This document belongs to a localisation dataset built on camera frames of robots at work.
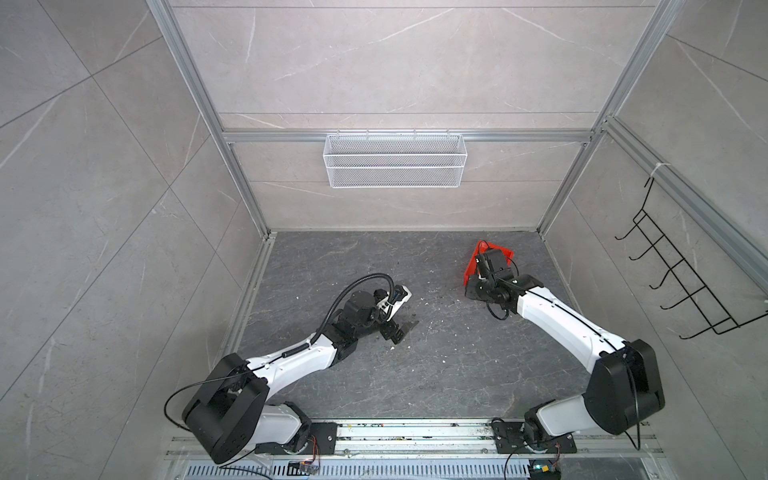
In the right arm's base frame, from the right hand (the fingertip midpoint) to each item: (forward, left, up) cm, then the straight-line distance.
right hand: (471, 284), depth 88 cm
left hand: (-7, +20, +3) cm, 22 cm away
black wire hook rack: (-21, -42, +19) cm, 50 cm away
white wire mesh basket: (+40, +22, +17) cm, 49 cm away
